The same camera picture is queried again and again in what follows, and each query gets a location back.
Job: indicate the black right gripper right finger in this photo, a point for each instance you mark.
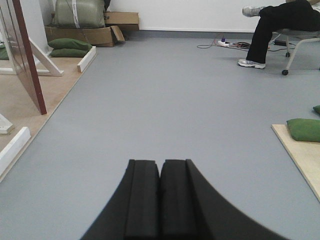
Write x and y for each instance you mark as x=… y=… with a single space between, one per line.
x=192 y=209

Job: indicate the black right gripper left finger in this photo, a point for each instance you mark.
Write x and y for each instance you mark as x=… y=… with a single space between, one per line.
x=132 y=211

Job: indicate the reddish brown wooden door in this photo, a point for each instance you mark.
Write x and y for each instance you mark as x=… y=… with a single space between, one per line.
x=11 y=16

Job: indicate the plywood platform on right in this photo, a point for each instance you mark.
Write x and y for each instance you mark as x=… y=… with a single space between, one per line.
x=305 y=155

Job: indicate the green sandbag right platform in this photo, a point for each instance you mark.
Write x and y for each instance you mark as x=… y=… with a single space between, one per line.
x=304 y=130

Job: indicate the white wooden beam near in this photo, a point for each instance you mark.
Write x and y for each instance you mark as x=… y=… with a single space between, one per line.
x=8 y=154

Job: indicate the plywood base platform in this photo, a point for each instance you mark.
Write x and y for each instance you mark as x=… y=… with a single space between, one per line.
x=26 y=105

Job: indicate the green sandbag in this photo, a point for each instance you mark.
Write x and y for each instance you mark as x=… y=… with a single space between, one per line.
x=69 y=43
x=68 y=53
x=317 y=109

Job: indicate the white wooden edge beam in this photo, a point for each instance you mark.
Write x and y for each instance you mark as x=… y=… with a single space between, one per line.
x=87 y=59

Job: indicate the white power strip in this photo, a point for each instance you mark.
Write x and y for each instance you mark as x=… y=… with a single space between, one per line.
x=223 y=43

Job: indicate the lower green sandbag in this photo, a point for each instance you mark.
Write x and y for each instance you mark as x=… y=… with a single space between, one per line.
x=68 y=53

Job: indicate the open cardboard box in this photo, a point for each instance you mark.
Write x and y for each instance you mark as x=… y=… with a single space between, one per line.
x=99 y=37

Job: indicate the upper green sandbag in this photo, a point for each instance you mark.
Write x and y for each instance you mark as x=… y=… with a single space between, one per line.
x=69 y=43

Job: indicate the closed cardboard box behind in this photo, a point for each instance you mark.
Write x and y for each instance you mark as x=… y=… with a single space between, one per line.
x=126 y=21

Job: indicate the grey office chair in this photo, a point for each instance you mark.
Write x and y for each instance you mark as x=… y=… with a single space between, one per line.
x=302 y=37

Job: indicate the grey-green sack in box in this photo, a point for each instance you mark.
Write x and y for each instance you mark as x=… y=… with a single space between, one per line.
x=79 y=14

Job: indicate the seated person in black trousers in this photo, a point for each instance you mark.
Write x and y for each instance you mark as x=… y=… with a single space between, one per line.
x=297 y=15

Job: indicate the white wooden door frame support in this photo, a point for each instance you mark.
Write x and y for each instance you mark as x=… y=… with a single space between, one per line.
x=42 y=60

